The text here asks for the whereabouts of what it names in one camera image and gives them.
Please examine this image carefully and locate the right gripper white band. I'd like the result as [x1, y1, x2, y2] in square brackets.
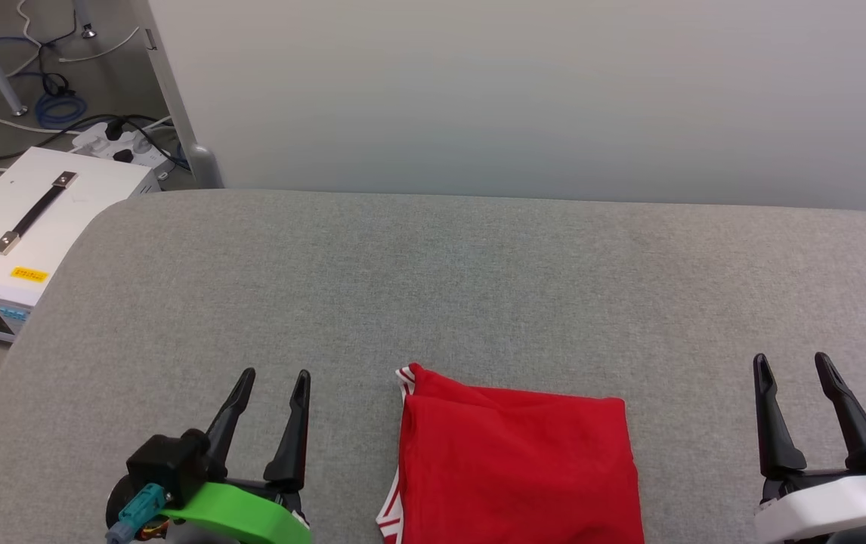
[752, 351, 866, 544]

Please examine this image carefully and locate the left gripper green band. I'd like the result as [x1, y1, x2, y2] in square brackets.
[104, 367, 312, 544]

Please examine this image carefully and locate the red and white jersey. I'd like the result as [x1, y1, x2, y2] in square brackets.
[376, 363, 646, 544]

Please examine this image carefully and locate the white instrument box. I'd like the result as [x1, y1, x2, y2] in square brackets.
[0, 147, 163, 345]

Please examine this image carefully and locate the white power strip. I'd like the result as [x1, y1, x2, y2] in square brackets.
[72, 119, 175, 173]

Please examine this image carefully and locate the teal plug left camera cable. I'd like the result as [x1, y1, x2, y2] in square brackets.
[105, 484, 171, 544]

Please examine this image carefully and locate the black strap handle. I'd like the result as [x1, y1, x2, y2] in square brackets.
[0, 171, 79, 255]

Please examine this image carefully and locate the black power cable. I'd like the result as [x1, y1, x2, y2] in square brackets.
[0, 112, 190, 171]

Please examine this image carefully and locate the coiled blue cable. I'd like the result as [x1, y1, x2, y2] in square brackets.
[34, 90, 89, 130]

